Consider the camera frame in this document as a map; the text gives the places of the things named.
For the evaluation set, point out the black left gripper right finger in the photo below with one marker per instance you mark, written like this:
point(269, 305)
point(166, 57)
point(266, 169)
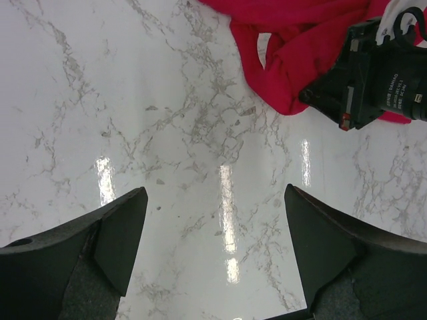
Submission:
point(350, 269)

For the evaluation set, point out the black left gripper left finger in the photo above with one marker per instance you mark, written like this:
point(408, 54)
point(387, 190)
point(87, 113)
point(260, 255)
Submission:
point(78, 270)

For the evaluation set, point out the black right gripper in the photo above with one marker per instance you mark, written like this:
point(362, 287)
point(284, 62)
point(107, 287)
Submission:
point(372, 79)

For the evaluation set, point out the magenta t-shirt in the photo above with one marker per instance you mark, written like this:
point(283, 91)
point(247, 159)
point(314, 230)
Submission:
point(286, 45)

